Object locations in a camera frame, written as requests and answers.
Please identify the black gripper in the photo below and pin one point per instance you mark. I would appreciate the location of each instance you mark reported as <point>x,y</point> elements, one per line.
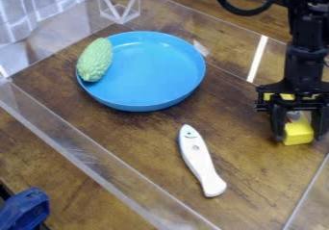
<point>309,99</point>

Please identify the yellow toy brick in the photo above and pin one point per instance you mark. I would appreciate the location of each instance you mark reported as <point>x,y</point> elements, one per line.
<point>297,131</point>

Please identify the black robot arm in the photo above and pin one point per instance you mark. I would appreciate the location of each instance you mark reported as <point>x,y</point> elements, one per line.
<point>307,50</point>

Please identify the blue round tray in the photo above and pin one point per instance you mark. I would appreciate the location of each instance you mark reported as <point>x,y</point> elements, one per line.
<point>155,71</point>

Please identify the green bumpy toy gourd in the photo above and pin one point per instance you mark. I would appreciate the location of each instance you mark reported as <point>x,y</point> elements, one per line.
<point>95,60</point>

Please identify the blue clamp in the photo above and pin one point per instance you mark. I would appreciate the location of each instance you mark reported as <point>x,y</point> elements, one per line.
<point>24,210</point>

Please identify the clear acrylic enclosure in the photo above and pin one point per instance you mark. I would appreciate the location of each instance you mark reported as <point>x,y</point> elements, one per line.
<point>110,165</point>

